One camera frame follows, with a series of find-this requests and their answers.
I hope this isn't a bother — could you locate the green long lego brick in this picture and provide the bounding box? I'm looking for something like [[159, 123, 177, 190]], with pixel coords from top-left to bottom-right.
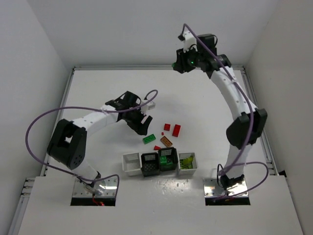
[[142, 134, 156, 144]]

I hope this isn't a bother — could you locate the lime square lego brick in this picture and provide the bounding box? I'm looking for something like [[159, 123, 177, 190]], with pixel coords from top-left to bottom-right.
[[179, 156, 194, 169]]

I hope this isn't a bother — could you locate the green upside-down lego brick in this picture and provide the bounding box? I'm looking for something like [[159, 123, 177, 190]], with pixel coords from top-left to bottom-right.
[[160, 156, 168, 165]]

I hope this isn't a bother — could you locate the green square lego brick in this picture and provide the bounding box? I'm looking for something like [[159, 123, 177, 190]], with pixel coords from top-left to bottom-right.
[[160, 163, 176, 171]]

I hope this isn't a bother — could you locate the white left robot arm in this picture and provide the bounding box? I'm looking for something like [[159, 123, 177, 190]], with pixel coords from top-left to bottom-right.
[[47, 91, 156, 188]]

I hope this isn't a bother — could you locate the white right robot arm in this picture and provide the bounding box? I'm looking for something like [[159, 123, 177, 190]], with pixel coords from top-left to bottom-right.
[[172, 31, 268, 189]]

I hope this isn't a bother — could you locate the red square lego brick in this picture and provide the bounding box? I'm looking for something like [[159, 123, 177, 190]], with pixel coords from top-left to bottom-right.
[[164, 123, 171, 131]]

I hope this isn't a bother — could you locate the black bin left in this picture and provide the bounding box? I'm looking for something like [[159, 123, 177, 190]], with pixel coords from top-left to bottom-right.
[[141, 152, 160, 177]]

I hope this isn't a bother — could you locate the black bin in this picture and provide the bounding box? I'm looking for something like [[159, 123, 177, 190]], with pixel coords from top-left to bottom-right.
[[141, 152, 160, 177], [158, 147, 178, 170]]

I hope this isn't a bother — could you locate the red rectangular lego brick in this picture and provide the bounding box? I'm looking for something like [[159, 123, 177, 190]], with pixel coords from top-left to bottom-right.
[[172, 124, 181, 137]]

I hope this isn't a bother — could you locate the white bin far left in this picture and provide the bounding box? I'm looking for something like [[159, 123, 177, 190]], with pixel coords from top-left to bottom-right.
[[122, 153, 142, 177]]

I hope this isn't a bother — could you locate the white bin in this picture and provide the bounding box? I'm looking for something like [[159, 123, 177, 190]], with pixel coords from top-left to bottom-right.
[[122, 153, 142, 177], [178, 152, 198, 176]]

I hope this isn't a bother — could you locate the black bin right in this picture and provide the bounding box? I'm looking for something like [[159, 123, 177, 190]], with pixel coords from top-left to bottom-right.
[[158, 147, 178, 170]]

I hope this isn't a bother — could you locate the white bin far right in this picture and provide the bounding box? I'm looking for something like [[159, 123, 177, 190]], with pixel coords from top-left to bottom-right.
[[178, 152, 198, 176]]

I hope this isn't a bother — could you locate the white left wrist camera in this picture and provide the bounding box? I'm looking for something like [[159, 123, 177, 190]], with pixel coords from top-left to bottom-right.
[[141, 101, 156, 113]]

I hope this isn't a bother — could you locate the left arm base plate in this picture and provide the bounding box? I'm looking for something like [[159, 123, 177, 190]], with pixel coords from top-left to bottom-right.
[[72, 176, 119, 198]]

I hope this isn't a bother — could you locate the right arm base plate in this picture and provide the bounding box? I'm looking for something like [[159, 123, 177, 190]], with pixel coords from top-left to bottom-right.
[[203, 178, 248, 199]]

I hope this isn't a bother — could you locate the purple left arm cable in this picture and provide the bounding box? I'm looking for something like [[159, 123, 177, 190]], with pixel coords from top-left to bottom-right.
[[25, 89, 159, 196]]

